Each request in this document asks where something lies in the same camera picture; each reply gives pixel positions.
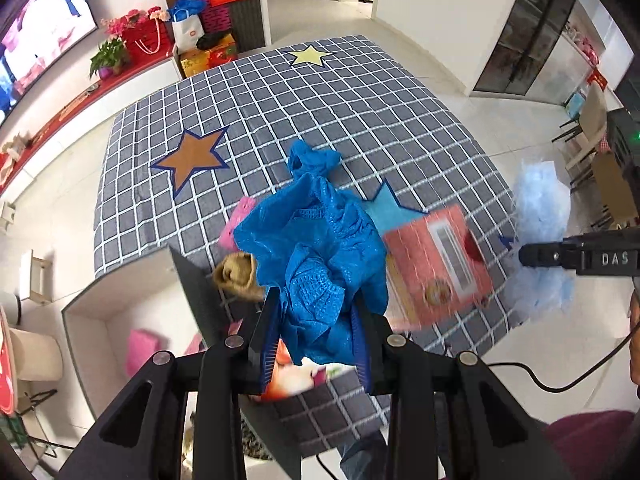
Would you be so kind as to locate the potted green plant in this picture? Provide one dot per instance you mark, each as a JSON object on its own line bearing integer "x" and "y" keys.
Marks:
{"x": 110, "y": 60}

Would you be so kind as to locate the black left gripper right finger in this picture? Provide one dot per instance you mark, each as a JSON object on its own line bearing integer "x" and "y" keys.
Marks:
{"x": 372, "y": 359}

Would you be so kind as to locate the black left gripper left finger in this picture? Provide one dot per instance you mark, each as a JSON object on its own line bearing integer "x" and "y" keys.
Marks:
{"x": 263, "y": 348}

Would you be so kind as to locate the pink sponge bar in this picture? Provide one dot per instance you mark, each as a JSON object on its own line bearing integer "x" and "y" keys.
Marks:
{"x": 240, "y": 212}

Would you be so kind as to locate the yellow red gift box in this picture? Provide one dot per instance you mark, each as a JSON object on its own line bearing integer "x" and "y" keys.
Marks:
{"x": 198, "y": 61}

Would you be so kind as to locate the television screen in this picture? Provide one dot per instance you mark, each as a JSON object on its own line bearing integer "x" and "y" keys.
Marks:
{"x": 41, "y": 33}

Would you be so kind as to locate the pink printed carton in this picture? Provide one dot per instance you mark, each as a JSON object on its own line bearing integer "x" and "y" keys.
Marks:
{"x": 434, "y": 269}

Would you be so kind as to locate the grey storage box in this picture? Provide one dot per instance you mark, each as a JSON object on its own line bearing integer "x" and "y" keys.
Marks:
{"x": 158, "y": 365}

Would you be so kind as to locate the pink fuzzy cloth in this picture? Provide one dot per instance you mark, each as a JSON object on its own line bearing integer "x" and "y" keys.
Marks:
{"x": 141, "y": 346}

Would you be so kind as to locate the bright blue cloth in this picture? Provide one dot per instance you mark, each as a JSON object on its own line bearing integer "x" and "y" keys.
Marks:
{"x": 322, "y": 250}

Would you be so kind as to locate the light blue fuzzy cloth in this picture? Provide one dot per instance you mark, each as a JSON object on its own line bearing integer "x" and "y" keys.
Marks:
{"x": 540, "y": 213}

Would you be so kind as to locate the tan knit sock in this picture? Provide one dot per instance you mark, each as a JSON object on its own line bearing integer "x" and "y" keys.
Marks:
{"x": 237, "y": 275}

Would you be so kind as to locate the red flower basket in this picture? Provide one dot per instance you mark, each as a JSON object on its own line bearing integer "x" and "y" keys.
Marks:
{"x": 143, "y": 32}

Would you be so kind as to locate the floral printed cloth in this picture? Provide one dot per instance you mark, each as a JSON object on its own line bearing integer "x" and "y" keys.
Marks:
{"x": 289, "y": 379}

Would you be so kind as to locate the grey checked rug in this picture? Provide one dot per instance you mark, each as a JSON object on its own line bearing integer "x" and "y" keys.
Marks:
{"x": 179, "y": 160}

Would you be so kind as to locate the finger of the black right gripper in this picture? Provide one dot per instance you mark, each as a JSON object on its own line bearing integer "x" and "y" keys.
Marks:
{"x": 541, "y": 255}

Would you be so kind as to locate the beige dining chair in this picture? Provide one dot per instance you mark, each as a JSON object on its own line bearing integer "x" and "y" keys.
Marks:
{"x": 589, "y": 130}

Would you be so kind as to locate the white gift bag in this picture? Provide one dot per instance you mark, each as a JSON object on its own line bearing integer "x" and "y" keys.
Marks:
{"x": 186, "y": 23}

